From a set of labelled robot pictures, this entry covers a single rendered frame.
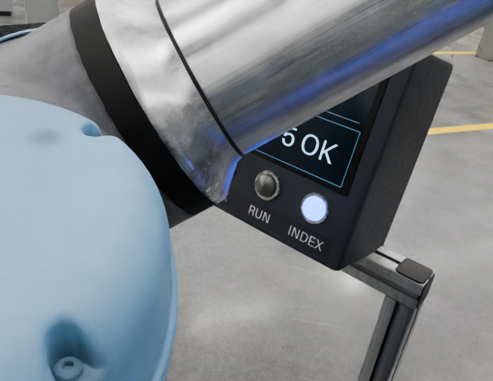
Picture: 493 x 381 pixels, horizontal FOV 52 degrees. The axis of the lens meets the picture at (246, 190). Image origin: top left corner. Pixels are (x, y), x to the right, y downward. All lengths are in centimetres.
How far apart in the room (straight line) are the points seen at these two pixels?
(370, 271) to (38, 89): 37
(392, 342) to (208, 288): 155
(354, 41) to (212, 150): 8
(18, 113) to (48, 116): 1
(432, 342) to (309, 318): 46
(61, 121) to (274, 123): 11
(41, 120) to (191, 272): 196
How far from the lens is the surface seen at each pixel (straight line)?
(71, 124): 16
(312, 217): 43
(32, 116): 17
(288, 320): 197
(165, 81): 21
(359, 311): 209
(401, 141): 44
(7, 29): 165
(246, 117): 23
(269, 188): 44
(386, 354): 55
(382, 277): 51
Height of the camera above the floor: 133
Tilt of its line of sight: 30 degrees down
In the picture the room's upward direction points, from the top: 8 degrees clockwise
